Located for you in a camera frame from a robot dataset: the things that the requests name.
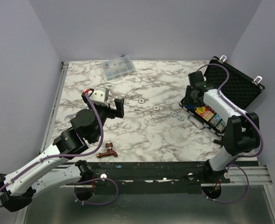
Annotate yellow big blind button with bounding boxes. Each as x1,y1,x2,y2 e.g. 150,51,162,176
196,106,206,114

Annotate red playing card deck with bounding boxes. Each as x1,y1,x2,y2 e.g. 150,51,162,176
195,107,216,121

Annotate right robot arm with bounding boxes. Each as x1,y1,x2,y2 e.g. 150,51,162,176
184,71,261,183

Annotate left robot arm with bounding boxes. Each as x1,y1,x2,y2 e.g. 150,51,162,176
0,96,125,212

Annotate silver wrench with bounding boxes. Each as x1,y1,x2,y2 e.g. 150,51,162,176
64,113,76,123

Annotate brown faucet tap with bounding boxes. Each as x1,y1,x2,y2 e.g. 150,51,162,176
96,142,118,159

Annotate clear plastic organizer box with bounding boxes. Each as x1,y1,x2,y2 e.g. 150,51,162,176
101,55,135,81

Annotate black poker chip case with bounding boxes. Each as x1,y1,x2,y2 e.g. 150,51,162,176
179,56,266,137

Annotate black pipe fitting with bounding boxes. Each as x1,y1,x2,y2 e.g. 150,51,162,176
213,139,223,145

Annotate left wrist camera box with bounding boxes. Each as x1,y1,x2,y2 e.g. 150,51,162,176
81,86,109,106

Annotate aluminium frame rail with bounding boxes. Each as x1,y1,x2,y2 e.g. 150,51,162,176
39,62,69,153

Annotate black mounting rail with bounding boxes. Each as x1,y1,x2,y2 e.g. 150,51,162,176
79,162,230,195

